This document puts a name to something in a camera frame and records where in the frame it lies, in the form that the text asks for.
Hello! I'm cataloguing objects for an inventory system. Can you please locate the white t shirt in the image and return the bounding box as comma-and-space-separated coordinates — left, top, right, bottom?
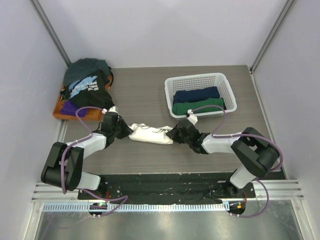
128, 123, 174, 145

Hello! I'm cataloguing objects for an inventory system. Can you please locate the white plastic basket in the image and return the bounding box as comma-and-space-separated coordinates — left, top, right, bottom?
164, 72, 238, 120

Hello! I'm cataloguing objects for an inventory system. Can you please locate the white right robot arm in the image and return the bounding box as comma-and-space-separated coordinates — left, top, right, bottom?
166, 119, 284, 198

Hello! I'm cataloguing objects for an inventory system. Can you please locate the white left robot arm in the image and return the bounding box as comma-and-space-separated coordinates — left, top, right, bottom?
40, 111, 133, 200

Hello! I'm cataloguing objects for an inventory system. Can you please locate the orange wooden tray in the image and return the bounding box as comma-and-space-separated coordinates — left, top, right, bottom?
52, 75, 113, 121

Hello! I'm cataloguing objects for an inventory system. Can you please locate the rolled green t shirt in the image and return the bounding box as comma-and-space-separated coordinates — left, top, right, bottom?
172, 98, 226, 116

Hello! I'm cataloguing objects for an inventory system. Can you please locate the rolled navy t shirt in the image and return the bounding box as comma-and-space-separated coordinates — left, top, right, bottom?
172, 86, 226, 109

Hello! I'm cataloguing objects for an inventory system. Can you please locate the black printed t shirt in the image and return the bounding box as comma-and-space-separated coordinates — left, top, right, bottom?
64, 70, 115, 109

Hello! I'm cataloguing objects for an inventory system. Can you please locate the purple t shirt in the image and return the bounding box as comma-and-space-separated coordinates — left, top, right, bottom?
59, 100, 87, 118

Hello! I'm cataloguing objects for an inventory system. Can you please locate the dark teal t shirt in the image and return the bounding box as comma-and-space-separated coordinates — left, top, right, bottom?
63, 58, 112, 87

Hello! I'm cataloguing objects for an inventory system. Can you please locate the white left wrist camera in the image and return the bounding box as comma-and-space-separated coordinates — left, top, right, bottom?
101, 105, 119, 114

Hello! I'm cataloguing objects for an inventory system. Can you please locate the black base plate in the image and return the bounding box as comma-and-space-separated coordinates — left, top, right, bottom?
93, 172, 258, 205

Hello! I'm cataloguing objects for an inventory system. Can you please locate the white slotted cable duct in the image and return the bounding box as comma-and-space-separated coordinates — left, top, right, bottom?
42, 201, 230, 213

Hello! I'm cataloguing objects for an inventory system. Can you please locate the left aluminium frame post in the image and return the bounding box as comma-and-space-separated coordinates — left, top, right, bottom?
29, 0, 71, 67

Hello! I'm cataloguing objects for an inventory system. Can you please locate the aluminium frame post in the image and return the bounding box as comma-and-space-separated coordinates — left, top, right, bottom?
29, 0, 71, 67
249, 0, 297, 74

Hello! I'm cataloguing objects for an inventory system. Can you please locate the right aluminium frame post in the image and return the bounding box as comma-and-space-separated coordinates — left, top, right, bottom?
249, 0, 297, 74

